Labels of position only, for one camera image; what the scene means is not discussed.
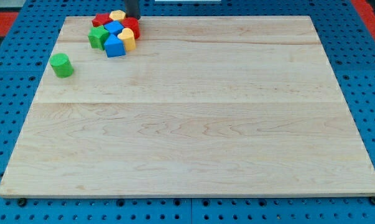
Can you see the blue triangle block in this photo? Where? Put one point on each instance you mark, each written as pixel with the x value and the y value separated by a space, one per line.
pixel 114 47

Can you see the yellow hexagon block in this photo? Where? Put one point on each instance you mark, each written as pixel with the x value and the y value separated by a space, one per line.
pixel 117 15

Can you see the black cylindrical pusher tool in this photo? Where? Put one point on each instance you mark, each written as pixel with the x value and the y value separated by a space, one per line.
pixel 132 8

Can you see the green cylinder block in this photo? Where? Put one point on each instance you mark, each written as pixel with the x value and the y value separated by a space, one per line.
pixel 61 65

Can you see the red cylinder block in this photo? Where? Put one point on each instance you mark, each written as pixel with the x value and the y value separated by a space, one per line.
pixel 133 24

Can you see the light wooden board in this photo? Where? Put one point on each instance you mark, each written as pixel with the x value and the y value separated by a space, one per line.
pixel 204 107

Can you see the blue cube block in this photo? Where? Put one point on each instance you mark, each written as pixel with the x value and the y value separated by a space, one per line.
pixel 114 27

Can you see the yellow heart block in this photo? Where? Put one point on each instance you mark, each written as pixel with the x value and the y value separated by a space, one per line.
pixel 127 37

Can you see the green star block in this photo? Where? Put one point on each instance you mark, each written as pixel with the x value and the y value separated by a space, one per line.
pixel 97 37

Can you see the red star block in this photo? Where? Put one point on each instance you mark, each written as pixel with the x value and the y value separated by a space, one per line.
pixel 101 19

